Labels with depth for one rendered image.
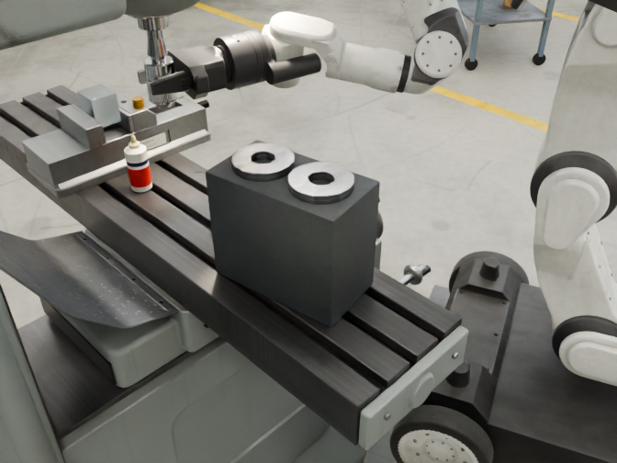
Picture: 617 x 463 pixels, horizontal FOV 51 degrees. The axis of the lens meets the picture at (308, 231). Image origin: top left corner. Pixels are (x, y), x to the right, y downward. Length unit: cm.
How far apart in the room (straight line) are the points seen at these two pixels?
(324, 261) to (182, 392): 48
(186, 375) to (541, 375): 73
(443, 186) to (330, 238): 228
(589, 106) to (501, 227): 178
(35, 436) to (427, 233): 203
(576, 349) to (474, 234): 151
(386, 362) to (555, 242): 44
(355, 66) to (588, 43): 37
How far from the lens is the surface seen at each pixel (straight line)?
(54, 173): 129
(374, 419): 87
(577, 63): 108
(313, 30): 115
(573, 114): 115
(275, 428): 156
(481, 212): 295
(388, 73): 116
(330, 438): 176
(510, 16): 443
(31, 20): 85
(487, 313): 154
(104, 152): 131
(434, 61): 114
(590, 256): 128
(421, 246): 270
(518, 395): 142
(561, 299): 135
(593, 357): 137
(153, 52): 107
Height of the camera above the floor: 161
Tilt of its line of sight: 36 degrees down
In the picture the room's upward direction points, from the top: straight up
